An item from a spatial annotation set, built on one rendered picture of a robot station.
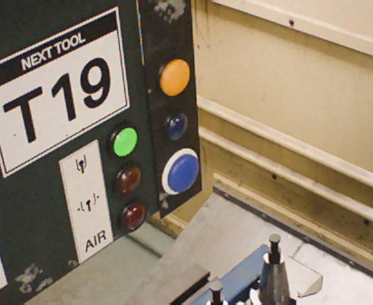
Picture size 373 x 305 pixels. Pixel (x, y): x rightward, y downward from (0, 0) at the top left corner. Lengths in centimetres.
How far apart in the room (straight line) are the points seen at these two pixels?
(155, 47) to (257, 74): 104
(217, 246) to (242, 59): 44
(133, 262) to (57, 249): 152
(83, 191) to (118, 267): 152
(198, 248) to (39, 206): 127
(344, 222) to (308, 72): 33
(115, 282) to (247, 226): 43
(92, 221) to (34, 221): 5
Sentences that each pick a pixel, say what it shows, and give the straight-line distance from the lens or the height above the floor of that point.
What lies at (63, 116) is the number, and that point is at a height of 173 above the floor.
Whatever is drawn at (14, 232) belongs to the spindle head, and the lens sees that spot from 47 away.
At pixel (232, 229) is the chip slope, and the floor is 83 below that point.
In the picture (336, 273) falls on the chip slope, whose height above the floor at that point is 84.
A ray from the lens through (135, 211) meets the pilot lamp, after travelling 52.
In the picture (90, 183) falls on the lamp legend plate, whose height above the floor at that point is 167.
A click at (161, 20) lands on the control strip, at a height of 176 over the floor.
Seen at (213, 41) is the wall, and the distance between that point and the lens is 157.
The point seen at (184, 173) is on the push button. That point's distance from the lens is 54.
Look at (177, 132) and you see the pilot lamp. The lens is 52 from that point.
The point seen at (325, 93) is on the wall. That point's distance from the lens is 142.
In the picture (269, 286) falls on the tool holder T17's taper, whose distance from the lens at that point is 99.
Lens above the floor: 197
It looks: 36 degrees down
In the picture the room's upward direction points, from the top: 4 degrees counter-clockwise
